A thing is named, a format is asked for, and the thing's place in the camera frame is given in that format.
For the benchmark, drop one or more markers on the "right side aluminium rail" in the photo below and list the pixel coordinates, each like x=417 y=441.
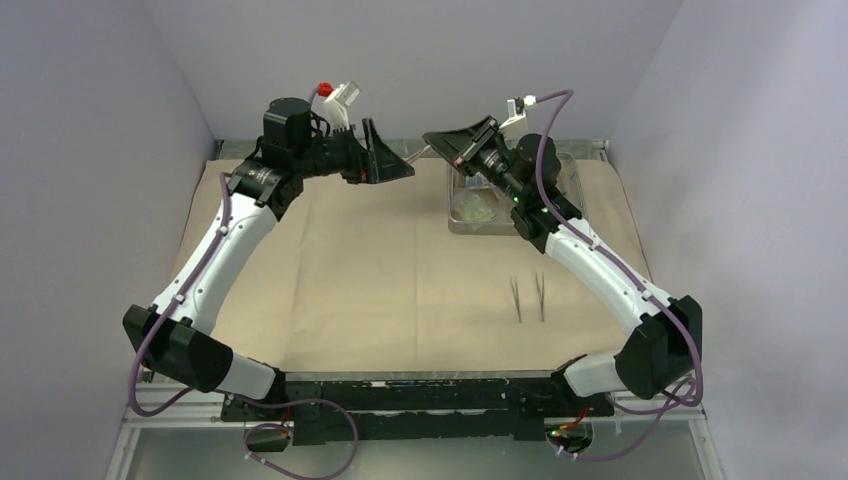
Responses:
x=589 y=150

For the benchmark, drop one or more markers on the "clear pouch green item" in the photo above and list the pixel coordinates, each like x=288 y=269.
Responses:
x=475 y=209

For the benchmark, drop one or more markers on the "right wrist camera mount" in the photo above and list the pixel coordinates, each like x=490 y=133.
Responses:
x=517 y=108

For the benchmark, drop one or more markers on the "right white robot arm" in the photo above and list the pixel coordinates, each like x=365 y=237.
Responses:
x=663 y=332

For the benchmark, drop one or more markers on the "beige surgical wrap cloth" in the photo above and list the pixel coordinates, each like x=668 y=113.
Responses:
x=368 y=278

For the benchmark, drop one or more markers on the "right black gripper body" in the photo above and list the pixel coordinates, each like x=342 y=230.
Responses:
x=495 y=161

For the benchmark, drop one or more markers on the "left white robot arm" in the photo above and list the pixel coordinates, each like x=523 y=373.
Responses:
x=172 y=336

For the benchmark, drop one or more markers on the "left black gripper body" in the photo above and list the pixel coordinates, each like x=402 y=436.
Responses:
x=331 y=156

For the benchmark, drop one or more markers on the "steel tweezers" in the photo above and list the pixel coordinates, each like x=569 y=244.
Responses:
x=413 y=158
x=541 y=295
x=515 y=291

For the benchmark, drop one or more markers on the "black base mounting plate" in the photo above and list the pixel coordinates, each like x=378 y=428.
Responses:
x=332 y=406

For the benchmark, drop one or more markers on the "wire mesh instrument tray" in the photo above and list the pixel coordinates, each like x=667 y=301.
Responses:
x=568 y=183

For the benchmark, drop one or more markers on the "aluminium rail frame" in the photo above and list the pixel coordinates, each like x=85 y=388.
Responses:
x=189 y=440

